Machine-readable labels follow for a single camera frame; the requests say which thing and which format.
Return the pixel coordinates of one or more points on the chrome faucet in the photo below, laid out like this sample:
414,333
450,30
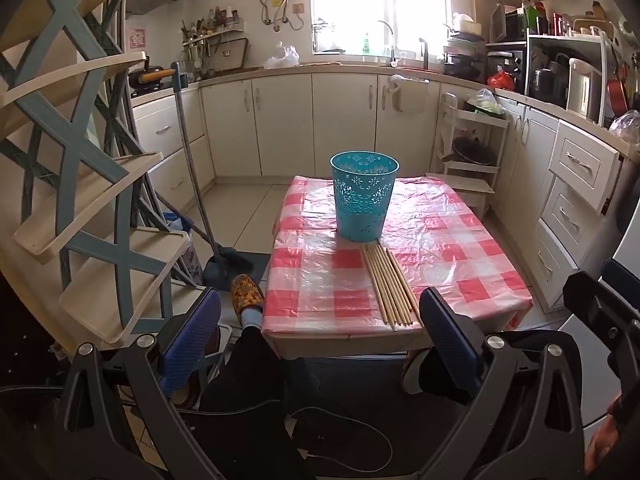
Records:
391,40

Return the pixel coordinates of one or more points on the black wok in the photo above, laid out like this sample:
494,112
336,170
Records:
475,152

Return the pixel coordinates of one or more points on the white electric kettle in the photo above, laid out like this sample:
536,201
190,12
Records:
582,87

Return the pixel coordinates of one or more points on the white appliance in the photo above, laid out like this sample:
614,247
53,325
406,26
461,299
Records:
590,390

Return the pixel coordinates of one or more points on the cream and blue shelf rack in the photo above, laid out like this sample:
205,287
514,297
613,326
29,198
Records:
75,125

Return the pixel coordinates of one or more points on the clear plastic bag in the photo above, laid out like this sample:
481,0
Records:
627,125

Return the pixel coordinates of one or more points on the bundle of wooden chopsticks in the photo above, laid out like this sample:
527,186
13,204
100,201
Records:
387,290

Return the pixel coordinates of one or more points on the wall utensil rack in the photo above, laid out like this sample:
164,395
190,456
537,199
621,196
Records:
210,35

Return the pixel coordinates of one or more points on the blue plastic bag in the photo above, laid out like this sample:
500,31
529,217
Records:
175,221

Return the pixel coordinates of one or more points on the clear bag of greens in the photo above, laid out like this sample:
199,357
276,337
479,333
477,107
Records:
485,102

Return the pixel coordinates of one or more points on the black microwave oven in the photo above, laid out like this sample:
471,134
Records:
510,60

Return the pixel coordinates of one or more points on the red plastic bag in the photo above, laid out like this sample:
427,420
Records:
500,81

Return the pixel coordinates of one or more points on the floral patterned box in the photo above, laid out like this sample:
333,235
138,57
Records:
192,265

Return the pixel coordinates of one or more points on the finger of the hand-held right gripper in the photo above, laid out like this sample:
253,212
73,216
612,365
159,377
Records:
622,277
595,310

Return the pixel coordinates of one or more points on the person's left leg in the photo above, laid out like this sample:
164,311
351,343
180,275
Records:
250,390

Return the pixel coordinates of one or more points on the black dish rack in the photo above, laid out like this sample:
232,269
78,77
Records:
462,55

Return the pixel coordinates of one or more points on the blue dustpan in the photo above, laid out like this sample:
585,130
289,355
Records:
215,270

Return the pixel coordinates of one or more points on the teal perforated plastic basket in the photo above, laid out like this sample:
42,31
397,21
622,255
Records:
365,200

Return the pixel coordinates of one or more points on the black frying pan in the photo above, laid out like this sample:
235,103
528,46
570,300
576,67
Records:
154,66

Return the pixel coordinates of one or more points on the kitchen window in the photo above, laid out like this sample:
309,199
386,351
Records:
380,5

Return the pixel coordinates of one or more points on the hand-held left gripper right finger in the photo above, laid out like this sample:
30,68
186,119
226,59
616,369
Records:
450,340

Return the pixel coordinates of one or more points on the small white shelf rack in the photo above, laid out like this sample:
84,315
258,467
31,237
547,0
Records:
472,180

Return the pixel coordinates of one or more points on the cream kitchen base cabinets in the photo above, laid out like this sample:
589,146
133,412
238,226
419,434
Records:
280,125

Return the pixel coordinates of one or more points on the pink checked plastic tablecloth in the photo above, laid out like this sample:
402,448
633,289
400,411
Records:
450,240

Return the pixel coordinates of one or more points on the green bottle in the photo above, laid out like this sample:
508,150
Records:
366,44

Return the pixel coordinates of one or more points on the white plastic bag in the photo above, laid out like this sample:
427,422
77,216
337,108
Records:
282,57

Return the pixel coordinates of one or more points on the red paper wall sticker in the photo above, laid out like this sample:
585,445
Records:
136,39

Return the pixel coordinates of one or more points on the person's right hand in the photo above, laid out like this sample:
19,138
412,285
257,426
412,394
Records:
605,442

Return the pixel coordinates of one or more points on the floral slipper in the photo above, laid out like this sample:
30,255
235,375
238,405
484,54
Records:
247,292

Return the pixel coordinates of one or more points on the red pan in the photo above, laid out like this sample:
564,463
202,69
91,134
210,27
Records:
617,95

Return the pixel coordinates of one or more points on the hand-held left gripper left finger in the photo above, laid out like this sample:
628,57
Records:
192,340

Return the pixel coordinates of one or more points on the white table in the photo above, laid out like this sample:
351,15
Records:
350,344

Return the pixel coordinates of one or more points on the metal countertop shelf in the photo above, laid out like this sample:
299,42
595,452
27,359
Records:
550,45

